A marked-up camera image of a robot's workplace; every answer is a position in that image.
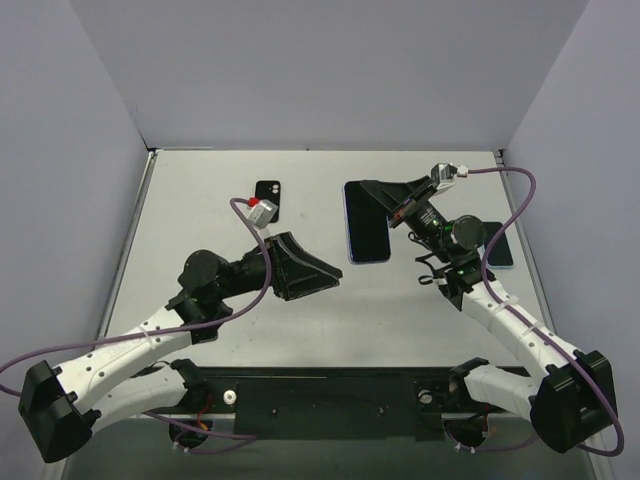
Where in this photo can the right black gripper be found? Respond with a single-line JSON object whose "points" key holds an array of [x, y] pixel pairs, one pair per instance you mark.
{"points": [[410, 201]]}

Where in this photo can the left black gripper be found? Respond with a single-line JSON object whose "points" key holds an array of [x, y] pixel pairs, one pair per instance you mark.
{"points": [[279, 266]]}

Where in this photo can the black phone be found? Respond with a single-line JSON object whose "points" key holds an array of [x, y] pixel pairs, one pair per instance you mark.
{"points": [[205, 335]]}

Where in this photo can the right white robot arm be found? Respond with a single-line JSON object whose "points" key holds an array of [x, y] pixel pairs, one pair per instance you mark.
{"points": [[567, 395]]}

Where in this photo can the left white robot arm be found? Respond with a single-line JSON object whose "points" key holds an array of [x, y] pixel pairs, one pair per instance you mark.
{"points": [[63, 406]]}

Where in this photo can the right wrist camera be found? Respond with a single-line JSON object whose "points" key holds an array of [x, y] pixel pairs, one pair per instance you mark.
{"points": [[444, 175]]}

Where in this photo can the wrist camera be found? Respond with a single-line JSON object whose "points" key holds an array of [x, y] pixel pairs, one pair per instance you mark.
{"points": [[261, 212], [444, 175]]}

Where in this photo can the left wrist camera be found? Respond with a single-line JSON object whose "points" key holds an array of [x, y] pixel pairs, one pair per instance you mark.
{"points": [[261, 212]]}

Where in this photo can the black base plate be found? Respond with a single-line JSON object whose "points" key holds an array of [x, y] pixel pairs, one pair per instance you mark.
{"points": [[298, 403]]}

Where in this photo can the aluminium rail frame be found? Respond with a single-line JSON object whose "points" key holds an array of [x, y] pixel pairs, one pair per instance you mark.
{"points": [[378, 316]]}

